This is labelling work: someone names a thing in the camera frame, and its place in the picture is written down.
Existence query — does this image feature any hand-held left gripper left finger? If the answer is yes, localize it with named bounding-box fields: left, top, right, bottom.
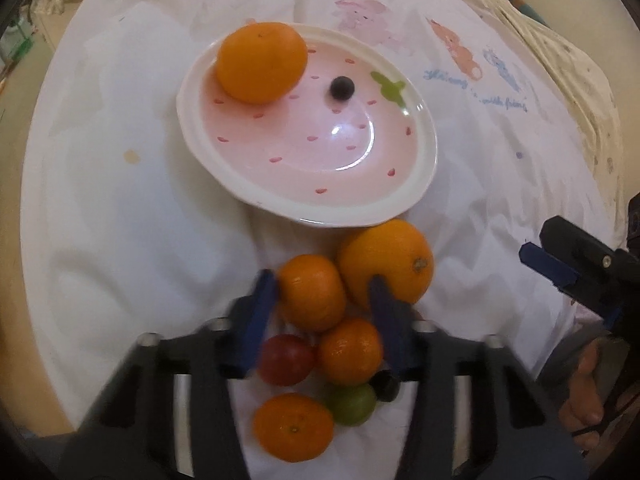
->
left=60, top=269, right=279, bottom=480

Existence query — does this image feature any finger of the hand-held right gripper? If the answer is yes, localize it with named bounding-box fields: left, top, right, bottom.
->
left=519, top=216, right=640, bottom=306
left=570, top=285, right=640, bottom=335

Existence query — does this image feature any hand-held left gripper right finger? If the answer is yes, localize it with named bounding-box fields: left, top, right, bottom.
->
left=367, top=275, right=591, bottom=480

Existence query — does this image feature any small mandarin orange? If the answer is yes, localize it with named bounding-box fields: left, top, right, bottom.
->
left=252, top=393, right=335, bottom=463
left=276, top=254, right=348, bottom=333
left=317, top=317, right=385, bottom=387

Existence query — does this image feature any red cherry tomato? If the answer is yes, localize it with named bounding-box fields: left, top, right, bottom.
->
left=257, top=334, right=317, bottom=387

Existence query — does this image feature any large orange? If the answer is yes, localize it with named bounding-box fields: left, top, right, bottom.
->
left=336, top=218, right=435, bottom=311
left=215, top=21, right=309, bottom=106

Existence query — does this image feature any green grape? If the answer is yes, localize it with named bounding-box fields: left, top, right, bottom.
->
left=326, top=383, right=378, bottom=427

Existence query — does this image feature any pink strawberry-print plate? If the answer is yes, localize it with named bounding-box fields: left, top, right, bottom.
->
left=176, top=22, right=439, bottom=229

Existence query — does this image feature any person's right hand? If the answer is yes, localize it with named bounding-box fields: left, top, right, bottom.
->
left=558, top=344, right=609, bottom=453

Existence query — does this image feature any white cartoon-print cloth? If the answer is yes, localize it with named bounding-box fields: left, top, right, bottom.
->
left=20, top=0, right=628, bottom=480

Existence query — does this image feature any beige patterned quilt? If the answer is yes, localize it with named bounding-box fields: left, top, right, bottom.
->
left=445, top=0, right=628, bottom=246

